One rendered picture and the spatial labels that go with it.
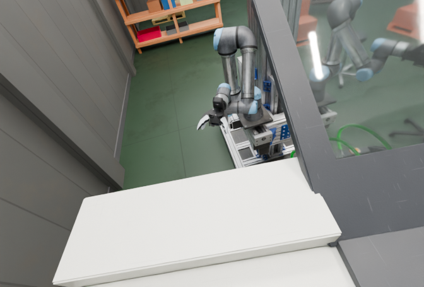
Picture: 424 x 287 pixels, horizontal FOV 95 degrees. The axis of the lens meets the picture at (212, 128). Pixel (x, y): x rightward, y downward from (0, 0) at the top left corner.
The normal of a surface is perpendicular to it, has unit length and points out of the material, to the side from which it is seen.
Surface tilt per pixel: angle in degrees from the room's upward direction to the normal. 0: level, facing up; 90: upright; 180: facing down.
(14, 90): 90
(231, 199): 0
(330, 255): 0
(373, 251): 0
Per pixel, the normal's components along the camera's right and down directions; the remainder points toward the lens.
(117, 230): -0.18, -0.69
